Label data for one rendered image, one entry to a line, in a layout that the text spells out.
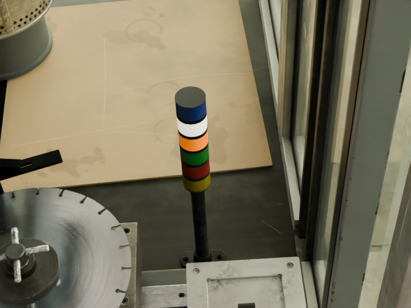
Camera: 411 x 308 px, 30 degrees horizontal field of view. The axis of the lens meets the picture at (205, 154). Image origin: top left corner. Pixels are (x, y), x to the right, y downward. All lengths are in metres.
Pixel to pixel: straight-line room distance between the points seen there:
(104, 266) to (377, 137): 0.62
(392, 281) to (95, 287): 0.58
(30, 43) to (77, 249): 0.70
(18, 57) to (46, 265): 0.71
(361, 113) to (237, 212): 0.86
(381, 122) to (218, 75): 1.11
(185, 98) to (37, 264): 0.34
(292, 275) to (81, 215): 0.35
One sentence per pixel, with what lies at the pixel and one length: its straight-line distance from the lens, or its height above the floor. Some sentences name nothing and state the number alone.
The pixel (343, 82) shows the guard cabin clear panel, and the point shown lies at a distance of 0.96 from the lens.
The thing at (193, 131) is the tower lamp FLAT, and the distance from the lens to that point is 1.12.
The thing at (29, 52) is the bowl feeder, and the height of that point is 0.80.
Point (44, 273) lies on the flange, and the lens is 1.18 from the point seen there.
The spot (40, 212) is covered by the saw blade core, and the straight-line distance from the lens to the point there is 1.27.
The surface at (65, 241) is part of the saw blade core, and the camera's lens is 1.22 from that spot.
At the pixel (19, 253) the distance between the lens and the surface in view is 1.16.
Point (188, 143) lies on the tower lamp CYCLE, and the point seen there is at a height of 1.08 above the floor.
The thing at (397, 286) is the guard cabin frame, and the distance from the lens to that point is 0.67.
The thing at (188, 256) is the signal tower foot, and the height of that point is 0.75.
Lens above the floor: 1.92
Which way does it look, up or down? 48 degrees down
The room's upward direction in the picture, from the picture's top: 4 degrees counter-clockwise
